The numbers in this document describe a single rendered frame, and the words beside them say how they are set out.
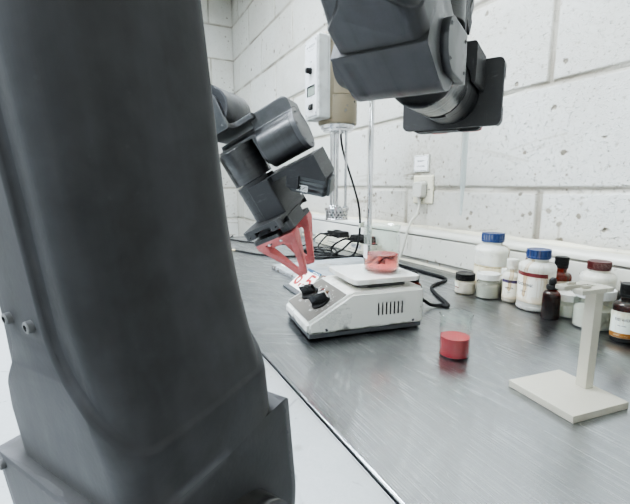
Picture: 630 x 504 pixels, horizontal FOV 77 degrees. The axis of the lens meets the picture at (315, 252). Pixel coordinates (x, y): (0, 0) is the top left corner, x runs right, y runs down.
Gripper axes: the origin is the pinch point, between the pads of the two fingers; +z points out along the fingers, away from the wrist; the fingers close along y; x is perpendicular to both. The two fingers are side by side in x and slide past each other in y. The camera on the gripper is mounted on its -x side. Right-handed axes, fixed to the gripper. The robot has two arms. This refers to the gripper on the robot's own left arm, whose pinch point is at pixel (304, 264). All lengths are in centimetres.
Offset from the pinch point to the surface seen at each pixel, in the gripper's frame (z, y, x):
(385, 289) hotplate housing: 10.1, 4.1, -8.0
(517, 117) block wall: 5, 57, -35
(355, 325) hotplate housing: 12.0, -0.9, -2.9
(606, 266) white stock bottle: 28, 23, -39
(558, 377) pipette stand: 21.3, -7.9, -27.3
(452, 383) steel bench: 16.1, -11.9, -16.7
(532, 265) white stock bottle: 23.8, 22.9, -27.9
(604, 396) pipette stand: 21.8, -11.0, -31.0
